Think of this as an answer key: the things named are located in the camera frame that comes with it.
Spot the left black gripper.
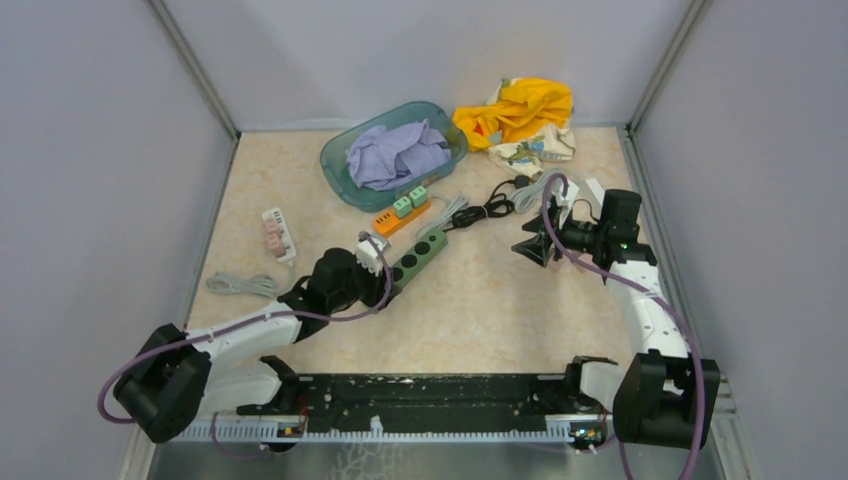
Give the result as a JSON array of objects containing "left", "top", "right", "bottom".
[{"left": 329, "top": 253, "right": 402, "bottom": 311}]

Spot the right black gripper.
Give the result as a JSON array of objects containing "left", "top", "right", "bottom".
[{"left": 511, "top": 204, "right": 606, "bottom": 267}]

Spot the grey cable of white strip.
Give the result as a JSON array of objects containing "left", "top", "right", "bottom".
[{"left": 510, "top": 168, "right": 564, "bottom": 216}]

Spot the black cable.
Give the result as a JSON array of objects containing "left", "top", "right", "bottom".
[{"left": 443, "top": 174, "right": 533, "bottom": 233}]

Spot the green power strip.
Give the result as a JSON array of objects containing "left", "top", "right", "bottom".
[{"left": 392, "top": 229, "right": 448, "bottom": 290}]

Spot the white power strip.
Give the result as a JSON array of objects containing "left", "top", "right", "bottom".
[
  {"left": 580, "top": 177, "right": 605, "bottom": 213},
  {"left": 261, "top": 208, "right": 297, "bottom": 265}
]

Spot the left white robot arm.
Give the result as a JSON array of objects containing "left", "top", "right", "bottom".
[{"left": 97, "top": 242, "right": 404, "bottom": 443}]

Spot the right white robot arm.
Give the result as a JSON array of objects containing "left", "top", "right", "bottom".
[{"left": 512, "top": 189, "right": 721, "bottom": 448}]

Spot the green charger plug left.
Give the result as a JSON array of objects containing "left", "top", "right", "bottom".
[{"left": 392, "top": 196, "right": 414, "bottom": 219}]

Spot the green charger plug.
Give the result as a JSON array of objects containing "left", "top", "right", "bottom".
[
  {"left": 407, "top": 186, "right": 429, "bottom": 209},
  {"left": 392, "top": 196, "right": 414, "bottom": 219}
]

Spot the green charger plug right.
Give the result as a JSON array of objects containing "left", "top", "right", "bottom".
[{"left": 407, "top": 186, "right": 429, "bottom": 209}]

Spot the orange power strip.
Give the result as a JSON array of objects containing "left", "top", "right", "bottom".
[{"left": 372, "top": 199, "right": 431, "bottom": 238}]

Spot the cream dinosaur print cloth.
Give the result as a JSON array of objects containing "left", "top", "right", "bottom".
[{"left": 486, "top": 92, "right": 577, "bottom": 177}]

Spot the teal plastic basin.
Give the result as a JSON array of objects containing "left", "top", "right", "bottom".
[{"left": 319, "top": 101, "right": 468, "bottom": 212}]

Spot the purple cloth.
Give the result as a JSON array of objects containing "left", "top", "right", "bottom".
[{"left": 346, "top": 119, "right": 452, "bottom": 191}]

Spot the yellow cloth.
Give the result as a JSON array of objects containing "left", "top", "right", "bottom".
[{"left": 452, "top": 77, "right": 573, "bottom": 151}]

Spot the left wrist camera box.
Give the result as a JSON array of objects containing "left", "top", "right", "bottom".
[{"left": 355, "top": 234, "right": 391, "bottom": 276}]

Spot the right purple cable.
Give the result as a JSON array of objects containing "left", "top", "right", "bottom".
[{"left": 540, "top": 173, "right": 705, "bottom": 480}]

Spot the purple cable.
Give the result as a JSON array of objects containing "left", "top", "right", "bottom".
[
  {"left": 97, "top": 231, "right": 395, "bottom": 462},
  {"left": 540, "top": 173, "right": 705, "bottom": 480}
]

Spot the grey cable of green strip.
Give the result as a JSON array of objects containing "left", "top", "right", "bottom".
[{"left": 415, "top": 193, "right": 470, "bottom": 241}]

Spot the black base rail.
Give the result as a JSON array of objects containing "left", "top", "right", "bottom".
[{"left": 236, "top": 374, "right": 613, "bottom": 449}]

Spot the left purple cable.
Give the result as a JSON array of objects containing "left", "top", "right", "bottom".
[{"left": 97, "top": 231, "right": 395, "bottom": 462}]

